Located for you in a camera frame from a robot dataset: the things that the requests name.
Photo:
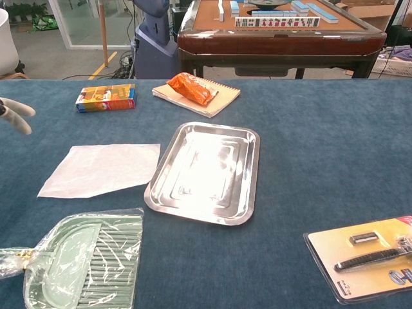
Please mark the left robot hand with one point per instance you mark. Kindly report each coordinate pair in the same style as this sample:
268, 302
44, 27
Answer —
16, 120

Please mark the white paper sheet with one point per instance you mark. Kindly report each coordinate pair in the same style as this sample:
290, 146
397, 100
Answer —
99, 169

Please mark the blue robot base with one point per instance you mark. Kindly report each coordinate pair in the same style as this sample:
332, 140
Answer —
154, 48

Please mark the green dustpan in plastic wrap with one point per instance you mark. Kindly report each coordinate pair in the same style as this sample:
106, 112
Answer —
90, 264

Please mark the stainless steel tray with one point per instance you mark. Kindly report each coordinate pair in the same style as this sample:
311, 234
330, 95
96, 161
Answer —
202, 174

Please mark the kraft spiral notebook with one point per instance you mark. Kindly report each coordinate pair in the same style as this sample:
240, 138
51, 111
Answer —
222, 96

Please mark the white chair with wooden legs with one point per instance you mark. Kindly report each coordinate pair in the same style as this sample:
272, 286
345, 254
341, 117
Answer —
6, 42

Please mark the orange and blue snack box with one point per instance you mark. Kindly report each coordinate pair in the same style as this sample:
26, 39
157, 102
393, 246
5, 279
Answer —
106, 98

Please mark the green bag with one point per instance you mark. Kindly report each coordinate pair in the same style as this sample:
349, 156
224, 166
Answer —
45, 23

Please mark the wooden pole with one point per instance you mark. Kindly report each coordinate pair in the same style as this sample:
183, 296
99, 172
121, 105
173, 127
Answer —
103, 35

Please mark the orange snack packet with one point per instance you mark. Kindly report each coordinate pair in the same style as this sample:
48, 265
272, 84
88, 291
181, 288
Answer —
191, 88

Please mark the upright white mahjong tile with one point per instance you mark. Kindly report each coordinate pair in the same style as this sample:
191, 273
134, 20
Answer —
221, 11

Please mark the blue mahjong tile row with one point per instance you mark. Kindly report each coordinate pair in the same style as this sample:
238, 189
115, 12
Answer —
300, 5
323, 13
234, 8
273, 13

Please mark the brown mahjong table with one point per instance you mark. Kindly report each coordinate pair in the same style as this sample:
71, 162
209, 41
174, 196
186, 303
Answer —
277, 42

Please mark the white face-up mahjong tile row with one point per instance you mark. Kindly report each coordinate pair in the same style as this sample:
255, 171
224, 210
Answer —
277, 22

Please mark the white plastic basket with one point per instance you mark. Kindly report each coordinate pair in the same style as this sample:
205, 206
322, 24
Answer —
394, 66

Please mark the razor in yellow blister pack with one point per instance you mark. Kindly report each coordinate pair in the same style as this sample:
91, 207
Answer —
370, 267

